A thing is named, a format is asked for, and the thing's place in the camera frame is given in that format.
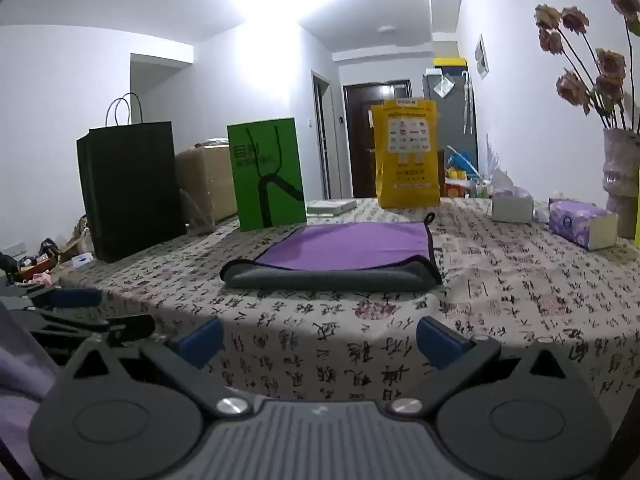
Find printed tablecloth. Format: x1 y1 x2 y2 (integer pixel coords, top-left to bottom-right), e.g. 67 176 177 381
50 195 640 402

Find clear plastic bag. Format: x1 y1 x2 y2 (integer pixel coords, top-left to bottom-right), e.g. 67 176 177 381
179 189 217 234

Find grey refrigerator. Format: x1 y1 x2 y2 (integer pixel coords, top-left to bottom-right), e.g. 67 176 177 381
422 71 479 183

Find dark brown door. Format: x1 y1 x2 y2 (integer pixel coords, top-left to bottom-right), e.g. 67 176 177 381
343 80 412 199

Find purple tissue pack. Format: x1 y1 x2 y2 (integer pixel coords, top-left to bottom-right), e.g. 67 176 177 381
548 199 619 251

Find white tissue box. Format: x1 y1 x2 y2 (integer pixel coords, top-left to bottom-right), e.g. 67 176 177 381
491 185 535 224

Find dried pink flowers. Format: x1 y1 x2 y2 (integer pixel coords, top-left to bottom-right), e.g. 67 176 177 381
534 0 640 133

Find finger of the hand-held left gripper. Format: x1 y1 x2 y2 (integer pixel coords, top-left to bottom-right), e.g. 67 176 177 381
0 287 104 311
27 314 156 347

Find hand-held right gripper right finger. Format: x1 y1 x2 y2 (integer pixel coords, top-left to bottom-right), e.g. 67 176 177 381
387 316 583 416

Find wall picture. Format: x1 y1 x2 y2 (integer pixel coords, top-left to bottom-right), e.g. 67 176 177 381
473 34 490 80

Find textured grey vase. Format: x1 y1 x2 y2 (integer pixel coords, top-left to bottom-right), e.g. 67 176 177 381
602 127 640 240

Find brown cardboard box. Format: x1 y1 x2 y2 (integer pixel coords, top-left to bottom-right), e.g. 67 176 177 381
174 141 239 226

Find person's grey clothing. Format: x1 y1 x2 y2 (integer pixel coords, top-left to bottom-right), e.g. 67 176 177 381
0 300 63 478

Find yellow plastic bag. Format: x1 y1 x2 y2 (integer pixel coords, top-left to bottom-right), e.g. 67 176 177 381
369 99 442 209

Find purple and grey towel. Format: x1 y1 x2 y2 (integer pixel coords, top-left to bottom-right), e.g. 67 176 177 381
220 212 443 292

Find black paper bag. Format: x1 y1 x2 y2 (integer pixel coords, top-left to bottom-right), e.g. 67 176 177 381
76 92 189 264

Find flat white box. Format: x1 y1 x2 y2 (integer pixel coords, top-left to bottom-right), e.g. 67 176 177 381
306 198 358 217

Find blue plastic bag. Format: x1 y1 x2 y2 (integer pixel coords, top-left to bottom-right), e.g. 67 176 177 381
446 145 482 177

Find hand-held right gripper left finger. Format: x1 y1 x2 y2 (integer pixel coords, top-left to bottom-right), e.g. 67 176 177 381
57 316 253 416

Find yellow box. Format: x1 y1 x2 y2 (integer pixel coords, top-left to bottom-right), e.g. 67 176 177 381
433 56 468 74

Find green paper bag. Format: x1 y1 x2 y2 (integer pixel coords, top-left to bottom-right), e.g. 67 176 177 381
226 118 307 232

